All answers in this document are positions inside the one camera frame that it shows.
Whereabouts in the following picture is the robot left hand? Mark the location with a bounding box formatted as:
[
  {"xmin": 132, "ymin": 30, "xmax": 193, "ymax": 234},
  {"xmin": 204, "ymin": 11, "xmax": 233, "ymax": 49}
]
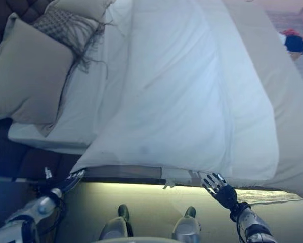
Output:
[{"xmin": 57, "ymin": 169, "xmax": 88, "ymax": 193}]

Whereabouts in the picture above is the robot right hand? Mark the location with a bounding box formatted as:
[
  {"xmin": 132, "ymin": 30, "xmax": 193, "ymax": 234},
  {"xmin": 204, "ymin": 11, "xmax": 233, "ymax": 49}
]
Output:
[{"xmin": 201, "ymin": 172, "xmax": 239, "ymax": 210}]

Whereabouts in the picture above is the white duvet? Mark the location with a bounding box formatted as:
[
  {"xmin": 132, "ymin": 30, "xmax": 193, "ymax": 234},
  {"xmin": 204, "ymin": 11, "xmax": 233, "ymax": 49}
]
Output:
[{"xmin": 71, "ymin": 0, "xmax": 280, "ymax": 180}]

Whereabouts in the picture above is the dark robot right foot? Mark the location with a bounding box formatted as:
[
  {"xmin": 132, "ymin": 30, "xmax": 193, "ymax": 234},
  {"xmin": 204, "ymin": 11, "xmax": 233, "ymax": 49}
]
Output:
[{"xmin": 184, "ymin": 206, "xmax": 197, "ymax": 220}]

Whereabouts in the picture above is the grey striped rug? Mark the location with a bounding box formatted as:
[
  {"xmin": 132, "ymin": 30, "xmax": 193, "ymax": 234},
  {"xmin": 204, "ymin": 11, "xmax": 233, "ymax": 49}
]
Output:
[{"xmin": 236, "ymin": 15, "xmax": 303, "ymax": 205}]

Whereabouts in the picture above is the silver robot right leg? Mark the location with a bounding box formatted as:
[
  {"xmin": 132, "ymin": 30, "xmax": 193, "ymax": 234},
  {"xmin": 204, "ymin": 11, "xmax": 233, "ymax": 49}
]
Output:
[{"xmin": 171, "ymin": 216, "xmax": 201, "ymax": 241}]

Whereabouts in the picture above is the silver robot leg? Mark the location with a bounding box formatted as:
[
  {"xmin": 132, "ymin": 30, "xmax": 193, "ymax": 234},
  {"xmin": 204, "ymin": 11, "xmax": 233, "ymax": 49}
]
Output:
[
  {"xmin": 171, "ymin": 216, "xmax": 201, "ymax": 241},
  {"xmin": 99, "ymin": 217, "xmax": 129, "ymax": 240}
]

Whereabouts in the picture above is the silver robot left leg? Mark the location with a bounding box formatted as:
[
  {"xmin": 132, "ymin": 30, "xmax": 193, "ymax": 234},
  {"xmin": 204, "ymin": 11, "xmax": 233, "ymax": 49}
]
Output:
[{"xmin": 99, "ymin": 217, "xmax": 129, "ymax": 240}]

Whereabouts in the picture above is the mattress with white sheet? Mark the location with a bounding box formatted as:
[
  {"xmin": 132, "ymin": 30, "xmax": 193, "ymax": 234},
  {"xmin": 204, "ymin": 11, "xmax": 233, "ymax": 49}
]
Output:
[{"xmin": 8, "ymin": 0, "xmax": 134, "ymax": 155}]

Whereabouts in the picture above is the large beige pillow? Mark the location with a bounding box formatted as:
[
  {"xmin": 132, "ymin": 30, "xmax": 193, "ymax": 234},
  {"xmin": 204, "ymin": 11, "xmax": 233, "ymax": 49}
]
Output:
[
  {"xmin": 47, "ymin": 0, "xmax": 116, "ymax": 21},
  {"xmin": 0, "ymin": 12, "xmax": 75, "ymax": 125}
]

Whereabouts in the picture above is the wooden basket box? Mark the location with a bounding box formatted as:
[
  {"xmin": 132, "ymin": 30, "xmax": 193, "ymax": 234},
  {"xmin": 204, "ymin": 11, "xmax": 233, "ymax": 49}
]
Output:
[{"xmin": 287, "ymin": 50, "xmax": 303, "ymax": 61}]

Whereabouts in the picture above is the grey fringed woven cushion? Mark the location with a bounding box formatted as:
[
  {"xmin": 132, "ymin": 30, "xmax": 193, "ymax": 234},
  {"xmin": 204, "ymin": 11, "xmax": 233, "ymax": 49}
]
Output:
[{"xmin": 32, "ymin": 6, "xmax": 114, "ymax": 79}]

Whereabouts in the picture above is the red garment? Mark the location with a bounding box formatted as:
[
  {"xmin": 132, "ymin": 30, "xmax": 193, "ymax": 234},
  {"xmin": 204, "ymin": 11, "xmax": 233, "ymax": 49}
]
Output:
[{"xmin": 279, "ymin": 29, "xmax": 303, "ymax": 38}]

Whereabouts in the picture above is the brown upholstered bed frame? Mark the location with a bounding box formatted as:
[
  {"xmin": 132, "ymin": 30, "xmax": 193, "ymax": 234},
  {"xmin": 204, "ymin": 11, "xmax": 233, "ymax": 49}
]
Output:
[{"xmin": 0, "ymin": 118, "xmax": 167, "ymax": 185}]

